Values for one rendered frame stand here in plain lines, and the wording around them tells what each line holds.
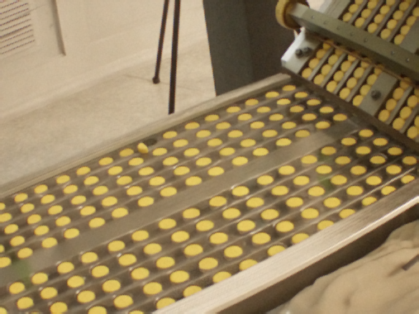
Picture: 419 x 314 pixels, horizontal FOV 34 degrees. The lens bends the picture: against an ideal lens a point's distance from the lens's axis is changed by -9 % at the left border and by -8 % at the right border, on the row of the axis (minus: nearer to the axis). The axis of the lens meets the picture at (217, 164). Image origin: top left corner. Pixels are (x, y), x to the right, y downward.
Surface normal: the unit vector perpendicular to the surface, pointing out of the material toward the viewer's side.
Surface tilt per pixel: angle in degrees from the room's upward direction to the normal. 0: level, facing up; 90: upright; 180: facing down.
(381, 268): 8
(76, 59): 90
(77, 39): 90
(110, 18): 90
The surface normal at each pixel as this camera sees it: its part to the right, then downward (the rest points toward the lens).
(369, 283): -0.31, -0.71
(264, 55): 0.66, 0.33
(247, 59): -0.73, 0.44
